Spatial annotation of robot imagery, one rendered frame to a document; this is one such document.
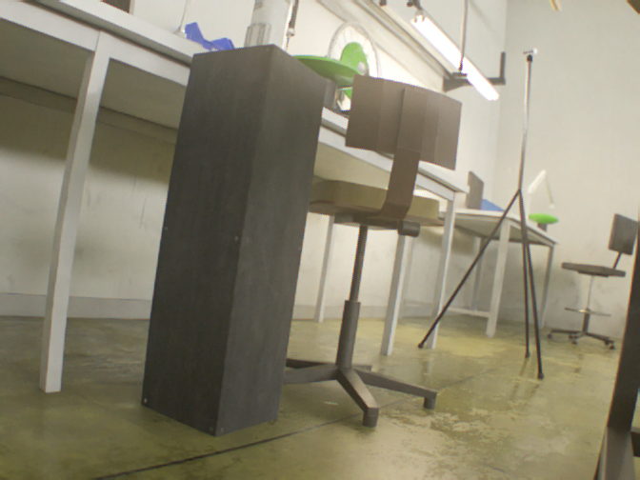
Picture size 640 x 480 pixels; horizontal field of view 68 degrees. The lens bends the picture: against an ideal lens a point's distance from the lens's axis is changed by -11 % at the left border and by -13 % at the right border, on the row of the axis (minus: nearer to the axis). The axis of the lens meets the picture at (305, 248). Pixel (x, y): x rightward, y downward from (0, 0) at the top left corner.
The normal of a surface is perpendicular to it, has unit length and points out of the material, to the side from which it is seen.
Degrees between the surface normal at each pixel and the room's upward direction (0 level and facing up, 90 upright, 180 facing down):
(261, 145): 90
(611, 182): 90
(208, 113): 90
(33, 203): 90
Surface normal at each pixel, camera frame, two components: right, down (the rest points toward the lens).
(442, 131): 0.51, 0.07
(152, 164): 0.78, 0.11
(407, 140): 0.23, 0.07
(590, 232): -0.61, -0.10
